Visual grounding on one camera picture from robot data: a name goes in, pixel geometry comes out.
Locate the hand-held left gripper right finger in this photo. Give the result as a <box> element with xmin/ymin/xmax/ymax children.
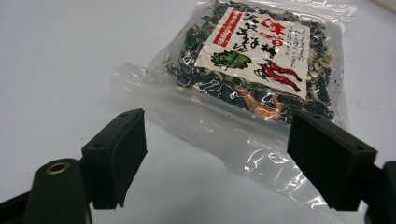
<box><xmin>286</xmin><ymin>109</ymin><xmax>378</xmax><ymax>212</ymax></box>

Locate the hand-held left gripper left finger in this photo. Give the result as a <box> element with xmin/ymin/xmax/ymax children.
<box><xmin>80</xmin><ymin>108</ymin><xmax>149</xmax><ymax>210</ymax></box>

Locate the clear bag of dried seaweed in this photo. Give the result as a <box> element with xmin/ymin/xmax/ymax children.
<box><xmin>109</xmin><ymin>0</ymin><xmax>359</xmax><ymax>210</ymax></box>

